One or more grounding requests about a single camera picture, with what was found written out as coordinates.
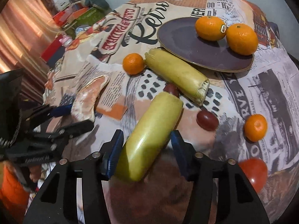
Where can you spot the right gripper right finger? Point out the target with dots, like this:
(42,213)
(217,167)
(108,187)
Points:
(237,201)

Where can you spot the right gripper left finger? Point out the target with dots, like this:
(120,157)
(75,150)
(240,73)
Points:
(56,201)

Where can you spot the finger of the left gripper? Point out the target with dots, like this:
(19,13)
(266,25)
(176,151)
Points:
(38,115)
(70,131)

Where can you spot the red tomato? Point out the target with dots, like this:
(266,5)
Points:
(256,171)

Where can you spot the small mandarin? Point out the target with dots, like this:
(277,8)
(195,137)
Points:
(255,127)
(133,64)

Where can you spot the red grape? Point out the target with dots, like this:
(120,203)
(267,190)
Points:
(207,120)
(172,89)

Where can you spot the stickered large orange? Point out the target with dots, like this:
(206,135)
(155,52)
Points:
(210,28)

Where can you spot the red gift box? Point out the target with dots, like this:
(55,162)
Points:
(53,52)

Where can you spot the pink bunny toy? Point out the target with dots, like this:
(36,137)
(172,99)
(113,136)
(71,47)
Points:
(66,40)

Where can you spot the orange curtain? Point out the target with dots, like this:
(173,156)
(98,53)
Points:
(27,29)

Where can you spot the green storage box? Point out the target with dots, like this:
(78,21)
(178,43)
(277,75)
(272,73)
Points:
(88,18)

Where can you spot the newspaper print tablecloth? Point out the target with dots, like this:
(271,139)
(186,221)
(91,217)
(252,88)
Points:
(269,88)

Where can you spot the dark purple plate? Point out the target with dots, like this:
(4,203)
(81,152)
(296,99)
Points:
(178,36)

